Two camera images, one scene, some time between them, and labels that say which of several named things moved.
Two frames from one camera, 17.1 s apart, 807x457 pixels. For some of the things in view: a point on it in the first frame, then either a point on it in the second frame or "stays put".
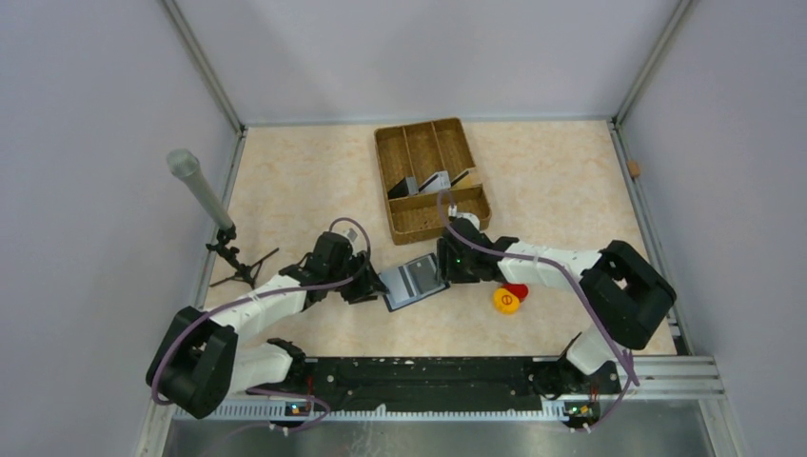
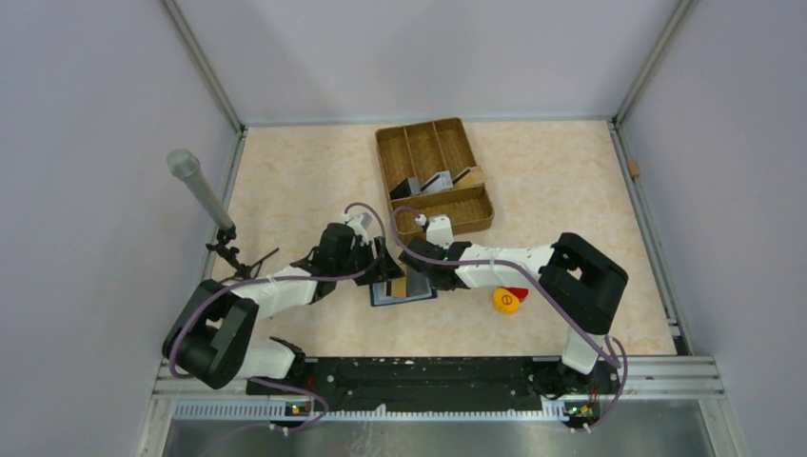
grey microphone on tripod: [184, 165] stays put
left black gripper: [368, 286] -> [382, 268]
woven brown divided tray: [420, 161] stays put
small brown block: [633, 168] stays put
